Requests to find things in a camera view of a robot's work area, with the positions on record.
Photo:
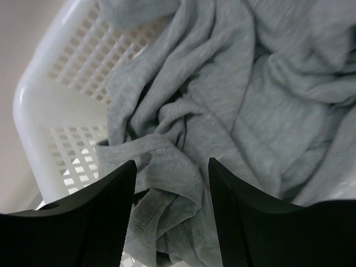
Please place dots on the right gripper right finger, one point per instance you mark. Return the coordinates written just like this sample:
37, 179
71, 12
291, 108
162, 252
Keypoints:
257, 229

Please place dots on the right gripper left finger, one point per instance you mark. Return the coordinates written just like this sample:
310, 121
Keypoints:
86, 228

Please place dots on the white plastic basket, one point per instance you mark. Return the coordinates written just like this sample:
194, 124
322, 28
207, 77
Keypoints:
60, 104

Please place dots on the grey tank top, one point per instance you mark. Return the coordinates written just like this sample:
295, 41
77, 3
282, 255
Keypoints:
265, 87

